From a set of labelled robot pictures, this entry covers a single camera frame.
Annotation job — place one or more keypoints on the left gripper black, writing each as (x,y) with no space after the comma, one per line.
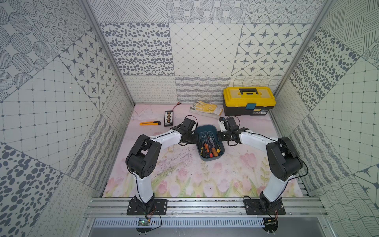
(192,137)

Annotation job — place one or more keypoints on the aluminium rail frame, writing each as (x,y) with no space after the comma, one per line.
(204,207)

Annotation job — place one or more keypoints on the yellow utility knife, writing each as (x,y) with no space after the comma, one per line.
(150,123)

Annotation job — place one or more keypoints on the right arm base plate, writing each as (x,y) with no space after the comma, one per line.
(260,207)

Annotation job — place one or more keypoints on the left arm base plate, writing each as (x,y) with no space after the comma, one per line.
(154,207)

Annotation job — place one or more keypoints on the orange handle screwdriver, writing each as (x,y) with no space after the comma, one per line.
(213,148)

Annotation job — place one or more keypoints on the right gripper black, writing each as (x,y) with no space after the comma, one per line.
(219,137)

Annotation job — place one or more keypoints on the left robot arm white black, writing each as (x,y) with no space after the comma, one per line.
(143,156)

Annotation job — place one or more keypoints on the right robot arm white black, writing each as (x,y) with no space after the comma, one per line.
(284,161)

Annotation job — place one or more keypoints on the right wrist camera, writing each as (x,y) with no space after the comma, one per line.
(222,124)

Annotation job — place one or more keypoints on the white slotted cable duct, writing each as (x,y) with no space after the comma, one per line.
(178,222)

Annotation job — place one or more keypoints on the black balanced charging board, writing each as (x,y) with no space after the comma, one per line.
(168,118)

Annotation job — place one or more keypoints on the teal plastic storage box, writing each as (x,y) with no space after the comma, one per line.
(208,144)

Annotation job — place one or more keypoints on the yellow white work gloves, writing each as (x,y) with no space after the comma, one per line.
(206,109)

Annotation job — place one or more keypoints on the yellow black toolbox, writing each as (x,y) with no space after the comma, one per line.
(248,101)

